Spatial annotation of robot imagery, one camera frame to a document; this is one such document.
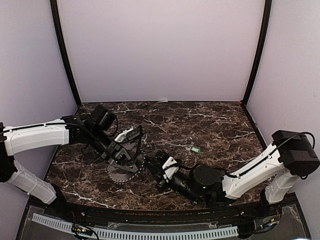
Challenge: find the black front rail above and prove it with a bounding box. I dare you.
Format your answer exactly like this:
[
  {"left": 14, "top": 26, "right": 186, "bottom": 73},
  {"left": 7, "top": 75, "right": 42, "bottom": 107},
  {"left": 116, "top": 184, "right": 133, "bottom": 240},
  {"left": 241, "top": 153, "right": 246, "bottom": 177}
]
[{"left": 68, "top": 202, "right": 266, "bottom": 224}]

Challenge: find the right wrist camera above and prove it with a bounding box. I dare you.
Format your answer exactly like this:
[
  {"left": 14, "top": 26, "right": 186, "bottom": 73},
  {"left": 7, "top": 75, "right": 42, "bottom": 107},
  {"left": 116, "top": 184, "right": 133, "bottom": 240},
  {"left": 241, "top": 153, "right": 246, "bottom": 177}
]
[{"left": 145, "top": 151, "right": 179, "bottom": 173}]

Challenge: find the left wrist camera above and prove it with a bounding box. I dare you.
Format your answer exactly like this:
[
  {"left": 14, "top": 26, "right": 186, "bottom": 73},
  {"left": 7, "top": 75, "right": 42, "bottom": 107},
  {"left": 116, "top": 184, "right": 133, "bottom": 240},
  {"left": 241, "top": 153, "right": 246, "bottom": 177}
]
[{"left": 114, "top": 125, "right": 143, "bottom": 144}]

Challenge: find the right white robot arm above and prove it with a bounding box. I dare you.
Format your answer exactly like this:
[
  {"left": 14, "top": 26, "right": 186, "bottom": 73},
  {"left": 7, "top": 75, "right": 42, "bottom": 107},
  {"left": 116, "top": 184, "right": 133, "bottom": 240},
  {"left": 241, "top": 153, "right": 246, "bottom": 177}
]
[{"left": 145, "top": 130, "right": 320, "bottom": 217}]

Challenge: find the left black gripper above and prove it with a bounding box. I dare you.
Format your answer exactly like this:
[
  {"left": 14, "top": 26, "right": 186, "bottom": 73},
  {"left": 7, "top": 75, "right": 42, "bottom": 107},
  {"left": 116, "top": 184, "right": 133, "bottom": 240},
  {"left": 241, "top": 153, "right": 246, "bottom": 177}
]
[{"left": 89, "top": 127, "right": 139, "bottom": 173}]

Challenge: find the left black frame post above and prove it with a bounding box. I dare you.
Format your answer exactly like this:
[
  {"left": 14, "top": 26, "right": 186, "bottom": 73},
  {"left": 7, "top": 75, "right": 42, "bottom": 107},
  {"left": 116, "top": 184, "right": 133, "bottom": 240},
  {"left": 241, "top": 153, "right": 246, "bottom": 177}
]
[{"left": 49, "top": 0, "right": 82, "bottom": 108}]

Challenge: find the black frame post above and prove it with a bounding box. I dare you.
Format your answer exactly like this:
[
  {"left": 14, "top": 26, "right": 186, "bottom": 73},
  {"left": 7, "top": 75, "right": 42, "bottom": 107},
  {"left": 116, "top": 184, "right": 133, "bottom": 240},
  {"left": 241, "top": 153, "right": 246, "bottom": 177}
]
[
  {"left": 241, "top": 0, "right": 273, "bottom": 108},
  {"left": 49, "top": 0, "right": 82, "bottom": 108}
]

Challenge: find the right black frame post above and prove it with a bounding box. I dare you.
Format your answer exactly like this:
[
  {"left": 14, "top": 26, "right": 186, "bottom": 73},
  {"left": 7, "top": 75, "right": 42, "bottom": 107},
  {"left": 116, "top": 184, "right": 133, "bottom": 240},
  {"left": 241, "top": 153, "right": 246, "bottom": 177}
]
[{"left": 241, "top": 0, "right": 273, "bottom": 108}]

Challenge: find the black disc with keyrings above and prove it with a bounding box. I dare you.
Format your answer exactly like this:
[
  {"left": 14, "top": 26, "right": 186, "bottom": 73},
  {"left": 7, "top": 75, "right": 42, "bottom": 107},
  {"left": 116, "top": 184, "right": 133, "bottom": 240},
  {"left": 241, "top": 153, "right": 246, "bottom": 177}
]
[{"left": 107, "top": 143, "right": 145, "bottom": 185}]

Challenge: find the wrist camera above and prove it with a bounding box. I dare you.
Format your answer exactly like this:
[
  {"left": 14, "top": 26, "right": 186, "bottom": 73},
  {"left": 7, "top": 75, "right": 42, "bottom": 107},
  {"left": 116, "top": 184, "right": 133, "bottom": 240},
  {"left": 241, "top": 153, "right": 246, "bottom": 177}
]
[
  {"left": 114, "top": 125, "right": 143, "bottom": 144},
  {"left": 145, "top": 151, "right": 179, "bottom": 173}
]

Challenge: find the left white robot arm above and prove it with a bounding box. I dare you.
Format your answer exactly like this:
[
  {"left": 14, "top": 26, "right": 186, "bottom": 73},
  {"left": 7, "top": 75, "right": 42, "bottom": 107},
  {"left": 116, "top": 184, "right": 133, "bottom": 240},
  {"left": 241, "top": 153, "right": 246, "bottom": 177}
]
[{"left": 0, "top": 105, "right": 145, "bottom": 218}]

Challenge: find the white slotted cable duct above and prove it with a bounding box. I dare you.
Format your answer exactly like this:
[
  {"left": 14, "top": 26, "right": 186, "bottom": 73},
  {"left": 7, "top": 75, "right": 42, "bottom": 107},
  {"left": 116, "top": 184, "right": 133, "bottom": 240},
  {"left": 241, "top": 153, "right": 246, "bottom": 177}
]
[{"left": 31, "top": 213, "right": 239, "bottom": 240}]

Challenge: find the green key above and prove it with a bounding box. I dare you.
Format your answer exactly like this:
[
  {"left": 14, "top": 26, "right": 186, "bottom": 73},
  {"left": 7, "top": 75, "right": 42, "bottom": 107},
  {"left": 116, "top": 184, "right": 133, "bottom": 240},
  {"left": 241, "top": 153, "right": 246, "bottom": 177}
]
[{"left": 185, "top": 144, "right": 202, "bottom": 154}]

